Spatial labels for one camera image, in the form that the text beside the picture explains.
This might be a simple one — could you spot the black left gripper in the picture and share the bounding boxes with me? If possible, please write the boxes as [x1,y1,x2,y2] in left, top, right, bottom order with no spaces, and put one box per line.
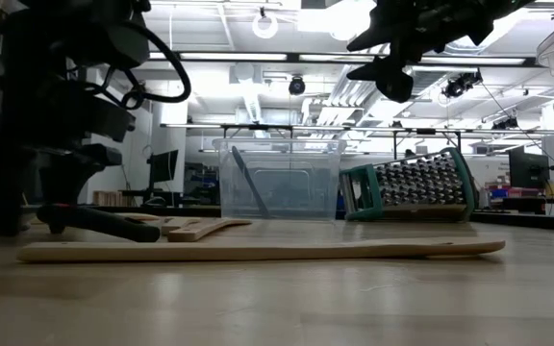
[0,93,137,236]

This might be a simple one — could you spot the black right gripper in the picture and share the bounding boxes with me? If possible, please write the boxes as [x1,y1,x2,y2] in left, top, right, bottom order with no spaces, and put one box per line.
[346,0,536,104]

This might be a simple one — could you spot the black spatula with metal neck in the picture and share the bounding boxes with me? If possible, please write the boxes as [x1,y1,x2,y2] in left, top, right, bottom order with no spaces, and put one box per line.
[36,204,162,244]

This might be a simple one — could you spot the wooden utensil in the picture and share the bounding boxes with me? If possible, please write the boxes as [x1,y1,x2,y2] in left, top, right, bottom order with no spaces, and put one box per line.
[166,218,253,243]
[160,216,201,236]

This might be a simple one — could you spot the white ceiling pipe bundle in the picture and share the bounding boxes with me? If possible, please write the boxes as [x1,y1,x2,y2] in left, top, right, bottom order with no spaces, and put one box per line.
[327,62,384,110]

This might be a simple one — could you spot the stack of wooden blocks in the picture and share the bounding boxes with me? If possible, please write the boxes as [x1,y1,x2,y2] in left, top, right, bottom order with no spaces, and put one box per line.
[92,190,134,208]

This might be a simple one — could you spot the black ceiling mounted device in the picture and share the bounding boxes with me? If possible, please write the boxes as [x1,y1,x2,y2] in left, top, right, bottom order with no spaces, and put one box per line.
[442,70,484,100]
[491,116,519,131]

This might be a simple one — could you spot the dark computer monitor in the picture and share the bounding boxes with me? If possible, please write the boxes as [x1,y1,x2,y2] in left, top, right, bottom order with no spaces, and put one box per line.
[507,146,551,190]
[147,149,180,185]

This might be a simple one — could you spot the overhead LED light bar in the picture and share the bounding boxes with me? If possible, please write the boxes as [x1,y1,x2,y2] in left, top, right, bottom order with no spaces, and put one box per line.
[146,49,531,68]

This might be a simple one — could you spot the red and blue boxes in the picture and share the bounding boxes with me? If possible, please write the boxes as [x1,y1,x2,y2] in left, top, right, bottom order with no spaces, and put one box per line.
[486,181,547,199]

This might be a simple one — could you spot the long flat wooden spatula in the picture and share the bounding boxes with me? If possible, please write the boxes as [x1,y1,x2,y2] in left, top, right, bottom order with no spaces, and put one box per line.
[15,236,507,263]

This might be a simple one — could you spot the silver spiral ventilation duct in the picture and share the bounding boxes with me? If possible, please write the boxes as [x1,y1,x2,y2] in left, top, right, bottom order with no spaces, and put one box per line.
[401,64,480,100]

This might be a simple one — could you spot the black overhead camera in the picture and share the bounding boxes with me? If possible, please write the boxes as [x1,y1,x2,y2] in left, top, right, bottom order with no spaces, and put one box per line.
[288,75,307,96]

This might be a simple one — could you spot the metal box grater green frame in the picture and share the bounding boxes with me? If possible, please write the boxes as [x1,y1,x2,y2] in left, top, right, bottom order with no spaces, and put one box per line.
[338,146,479,223]

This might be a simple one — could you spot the white hanging ring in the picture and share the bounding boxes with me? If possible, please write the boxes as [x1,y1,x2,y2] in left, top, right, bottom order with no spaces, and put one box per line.
[251,12,280,40]

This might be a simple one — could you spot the black metal gantry frame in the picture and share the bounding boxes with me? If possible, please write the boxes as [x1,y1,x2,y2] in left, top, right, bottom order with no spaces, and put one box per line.
[219,122,464,161]

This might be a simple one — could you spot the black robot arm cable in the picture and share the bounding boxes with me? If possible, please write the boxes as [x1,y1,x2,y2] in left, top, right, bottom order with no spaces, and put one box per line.
[77,18,192,111]

